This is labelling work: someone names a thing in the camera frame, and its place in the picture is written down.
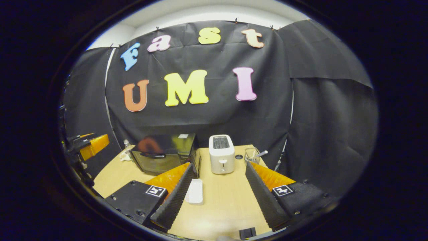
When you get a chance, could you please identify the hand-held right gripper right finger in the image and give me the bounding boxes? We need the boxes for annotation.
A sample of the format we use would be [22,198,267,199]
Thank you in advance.
[245,161,335,232]

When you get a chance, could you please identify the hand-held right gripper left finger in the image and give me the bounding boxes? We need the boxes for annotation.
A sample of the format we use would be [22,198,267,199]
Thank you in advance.
[104,162,198,231]

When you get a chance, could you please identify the black electric oven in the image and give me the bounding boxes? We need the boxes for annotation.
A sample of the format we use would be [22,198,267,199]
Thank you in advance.
[130,133,201,177]

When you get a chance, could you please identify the white rectangular plate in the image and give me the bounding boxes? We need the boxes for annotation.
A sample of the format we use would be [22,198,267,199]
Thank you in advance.
[185,179,204,205]

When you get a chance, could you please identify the white toaster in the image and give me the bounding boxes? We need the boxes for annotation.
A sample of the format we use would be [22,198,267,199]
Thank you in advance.
[209,135,235,175]

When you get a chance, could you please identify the metal wire basket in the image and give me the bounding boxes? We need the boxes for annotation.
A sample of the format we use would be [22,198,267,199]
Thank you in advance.
[245,147,261,165]

